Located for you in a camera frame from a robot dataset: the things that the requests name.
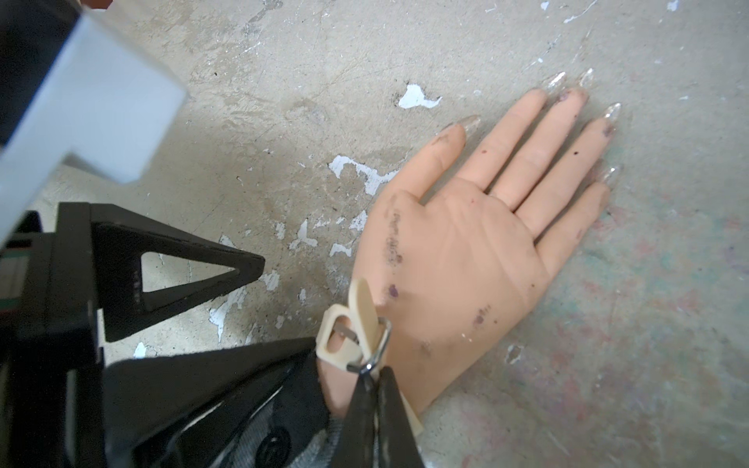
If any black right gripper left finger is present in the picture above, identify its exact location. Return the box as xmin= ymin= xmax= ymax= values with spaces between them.
xmin=330 ymin=374 xmax=378 ymax=468

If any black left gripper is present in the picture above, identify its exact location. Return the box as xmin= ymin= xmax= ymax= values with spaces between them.
xmin=1 ymin=203 xmax=315 ymax=467

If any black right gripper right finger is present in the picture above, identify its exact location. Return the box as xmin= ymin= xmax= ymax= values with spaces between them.
xmin=376 ymin=367 xmax=424 ymax=468

